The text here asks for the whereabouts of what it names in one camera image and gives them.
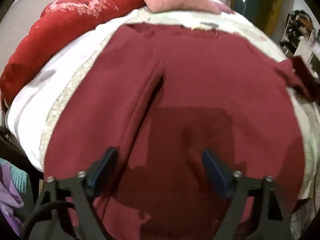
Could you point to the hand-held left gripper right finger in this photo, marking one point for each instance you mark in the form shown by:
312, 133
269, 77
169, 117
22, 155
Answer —
215, 171

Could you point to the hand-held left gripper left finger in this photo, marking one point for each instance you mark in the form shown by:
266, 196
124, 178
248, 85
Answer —
105, 166

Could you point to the maroon garment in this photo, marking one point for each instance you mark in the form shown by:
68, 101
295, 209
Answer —
200, 80

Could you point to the teal cloth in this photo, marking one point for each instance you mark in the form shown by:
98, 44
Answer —
17, 177

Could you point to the purple cloth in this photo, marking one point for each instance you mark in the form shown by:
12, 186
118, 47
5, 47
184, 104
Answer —
10, 200

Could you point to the white fleece blanket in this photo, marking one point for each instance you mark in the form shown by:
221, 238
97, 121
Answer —
50, 80

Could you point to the red floral comforter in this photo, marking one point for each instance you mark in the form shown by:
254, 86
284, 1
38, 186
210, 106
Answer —
62, 25

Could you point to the white shelf unit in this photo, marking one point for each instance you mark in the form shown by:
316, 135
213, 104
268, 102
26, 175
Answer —
303, 51

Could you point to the heart patterned quilt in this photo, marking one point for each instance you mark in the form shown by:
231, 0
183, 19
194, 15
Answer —
162, 17

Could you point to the white shoe rack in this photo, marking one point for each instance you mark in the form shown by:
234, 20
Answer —
297, 30

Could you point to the purple pillow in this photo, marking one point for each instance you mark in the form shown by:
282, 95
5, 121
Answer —
224, 7

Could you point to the white round fan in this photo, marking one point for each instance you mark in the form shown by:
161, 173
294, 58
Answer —
30, 10

